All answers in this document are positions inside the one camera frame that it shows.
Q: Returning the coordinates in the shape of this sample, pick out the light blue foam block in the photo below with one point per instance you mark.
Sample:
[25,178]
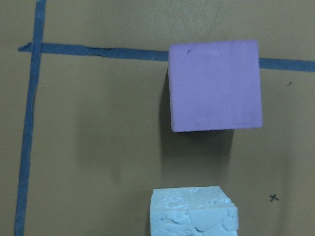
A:
[192,211]

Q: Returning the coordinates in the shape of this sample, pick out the purple foam block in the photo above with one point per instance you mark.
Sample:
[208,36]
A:
[215,86]

